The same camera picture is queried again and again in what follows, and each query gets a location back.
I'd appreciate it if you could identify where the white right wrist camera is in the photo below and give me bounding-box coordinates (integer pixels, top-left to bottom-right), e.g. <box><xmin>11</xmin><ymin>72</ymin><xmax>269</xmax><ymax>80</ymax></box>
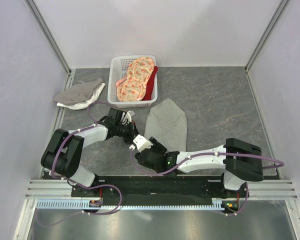
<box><xmin>129</xmin><ymin>134</ymin><xmax>153</xmax><ymax>153</ymax></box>

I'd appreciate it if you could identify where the white cloth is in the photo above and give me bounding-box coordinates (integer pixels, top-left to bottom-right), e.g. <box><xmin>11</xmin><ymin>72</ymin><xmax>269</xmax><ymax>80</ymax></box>
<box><xmin>56</xmin><ymin>83</ymin><xmax>106</xmax><ymax>111</ymax></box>

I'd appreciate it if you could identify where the white perforated plastic basket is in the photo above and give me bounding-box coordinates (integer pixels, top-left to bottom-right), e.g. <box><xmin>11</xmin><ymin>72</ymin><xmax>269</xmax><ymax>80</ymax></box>
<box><xmin>107</xmin><ymin>55</ymin><xmax>158</xmax><ymax>109</ymax></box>

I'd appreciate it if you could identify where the grey cloth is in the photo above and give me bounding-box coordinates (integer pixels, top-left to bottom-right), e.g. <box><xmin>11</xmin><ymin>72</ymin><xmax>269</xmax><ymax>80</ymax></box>
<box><xmin>52</xmin><ymin>78</ymin><xmax>103</xmax><ymax>105</ymax></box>

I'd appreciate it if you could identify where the floral mesh laundry bag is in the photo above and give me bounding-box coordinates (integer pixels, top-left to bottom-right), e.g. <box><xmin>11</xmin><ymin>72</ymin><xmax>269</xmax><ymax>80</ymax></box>
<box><xmin>115</xmin><ymin>56</ymin><xmax>155</xmax><ymax>102</ymax></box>

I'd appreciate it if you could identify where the slotted cable duct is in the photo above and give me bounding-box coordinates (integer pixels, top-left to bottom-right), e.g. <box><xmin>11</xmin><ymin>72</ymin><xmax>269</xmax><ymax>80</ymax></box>
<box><xmin>36</xmin><ymin>199</ymin><xmax>226</xmax><ymax>211</ymax></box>

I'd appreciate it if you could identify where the red cloth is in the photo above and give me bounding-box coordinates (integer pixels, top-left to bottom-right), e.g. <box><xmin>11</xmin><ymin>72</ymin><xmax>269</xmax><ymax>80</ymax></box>
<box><xmin>142</xmin><ymin>66</ymin><xmax>158</xmax><ymax>101</ymax></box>

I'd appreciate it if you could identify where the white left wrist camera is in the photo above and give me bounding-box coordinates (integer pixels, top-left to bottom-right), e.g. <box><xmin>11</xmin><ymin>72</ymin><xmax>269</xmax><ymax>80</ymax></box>
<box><xmin>120</xmin><ymin>110</ymin><xmax>135</xmax><ymax>125</ymax></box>

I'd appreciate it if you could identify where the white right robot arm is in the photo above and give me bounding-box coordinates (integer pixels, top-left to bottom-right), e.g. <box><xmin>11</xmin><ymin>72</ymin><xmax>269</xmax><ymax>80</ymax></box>
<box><xmin>130</xmin><ymin>135</ymin><xmax>264</xmax><ymax>197</ymax></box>

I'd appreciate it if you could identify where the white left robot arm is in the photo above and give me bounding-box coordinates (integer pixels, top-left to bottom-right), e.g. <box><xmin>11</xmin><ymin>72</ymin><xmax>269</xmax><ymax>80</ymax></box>
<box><xmin>40</xmin><ymin>108</ymin><xmax>139</xmax><ymax>197</ymax></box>

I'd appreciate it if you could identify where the grey-green cloth napkin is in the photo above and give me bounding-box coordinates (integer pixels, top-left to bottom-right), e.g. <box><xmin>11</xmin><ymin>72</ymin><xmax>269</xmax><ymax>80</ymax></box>
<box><xmin>144</xmin><ymin>98</ymin><xmax>188</xmax><ymax>152</ymax></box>

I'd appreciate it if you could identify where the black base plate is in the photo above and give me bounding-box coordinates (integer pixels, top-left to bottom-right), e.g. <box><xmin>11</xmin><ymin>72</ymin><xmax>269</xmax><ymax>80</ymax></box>
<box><xmin>71</xmin><ymin>175</ymin><xmax>247</xmax><ymax>199</ymax></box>

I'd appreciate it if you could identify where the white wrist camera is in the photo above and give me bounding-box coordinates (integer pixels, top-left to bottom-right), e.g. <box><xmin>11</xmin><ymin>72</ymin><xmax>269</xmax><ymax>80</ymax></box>
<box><xmin>120</xmin><ymin>110</ymin><xmax>135</xmax><ymax>125</ymax></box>
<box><xmin>129</xmin><ymin>134</ymin><xmax>153</xmax><ymax>153</ymax></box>

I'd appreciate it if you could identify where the aluminium frame rail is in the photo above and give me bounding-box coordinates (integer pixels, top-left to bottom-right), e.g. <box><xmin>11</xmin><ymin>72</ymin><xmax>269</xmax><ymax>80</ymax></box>
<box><xmin>0</xmin><ymin>0</ymin><xmax>300</xmax><ymax>240</ymax></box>

